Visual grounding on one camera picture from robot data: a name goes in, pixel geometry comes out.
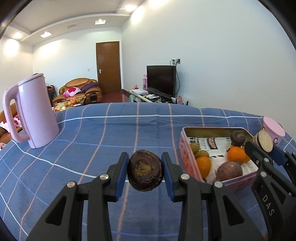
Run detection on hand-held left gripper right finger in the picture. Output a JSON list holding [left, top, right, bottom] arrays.
[[161, 152, 266, 241]]

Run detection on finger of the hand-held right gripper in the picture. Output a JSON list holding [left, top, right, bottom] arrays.
[[269, 146, 296, 167], [245, 141, 274, 168]]

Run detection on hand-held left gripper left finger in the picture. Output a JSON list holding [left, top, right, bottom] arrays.
[[24, 152, 130, 241]]

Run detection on cut taro piece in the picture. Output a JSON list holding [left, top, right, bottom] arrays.
[[252, 129, 274, 153]]

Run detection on orange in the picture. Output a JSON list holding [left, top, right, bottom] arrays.
[[196, 156, 212, 179], [227, 146, 250, 165]]

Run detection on dark passion fruit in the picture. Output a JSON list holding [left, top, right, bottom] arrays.
[[231, 130, 246, 147]]

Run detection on dark cut beetroot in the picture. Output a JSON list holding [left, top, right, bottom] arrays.
[[127, 150, 164, 192]]

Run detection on pink tin box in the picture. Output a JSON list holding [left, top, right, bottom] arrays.
[[179, 127, 259, 193]]

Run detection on pink cartoon cup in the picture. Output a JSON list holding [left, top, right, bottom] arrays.
[[262, 116, 285, 145]]

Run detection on blue checked cloth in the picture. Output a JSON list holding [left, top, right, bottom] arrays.
[[0, 102, 296, 241]]

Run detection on white television stand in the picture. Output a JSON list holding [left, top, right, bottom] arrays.
[[129, 89, 173, 104]]

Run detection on cluttered coffee table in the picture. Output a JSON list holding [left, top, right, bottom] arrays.
[[53, 96, 87, 113]]

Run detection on purple blanket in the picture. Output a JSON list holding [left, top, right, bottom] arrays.
[[80, 83, 99, 92]]

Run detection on black flat television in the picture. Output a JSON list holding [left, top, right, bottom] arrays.
[[146, 65, 177, 98]]

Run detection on brown leather armchair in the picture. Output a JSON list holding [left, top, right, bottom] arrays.
[[51, 77, 103, 107]]

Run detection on pink electric kettle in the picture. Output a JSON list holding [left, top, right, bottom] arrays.
[[3, 73, 60, 149]]

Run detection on brown wooden door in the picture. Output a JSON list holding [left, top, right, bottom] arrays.
[[96, 41, 122, 95]]

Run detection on black folding chairs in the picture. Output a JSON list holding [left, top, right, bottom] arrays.
[[46, 85, 58, 102]]

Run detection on long brown leather sofa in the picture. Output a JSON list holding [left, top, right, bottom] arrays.
[[0, 103, 23, 150]]

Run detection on black power cable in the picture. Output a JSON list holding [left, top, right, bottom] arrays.
[[174, 65, 182, 98]]

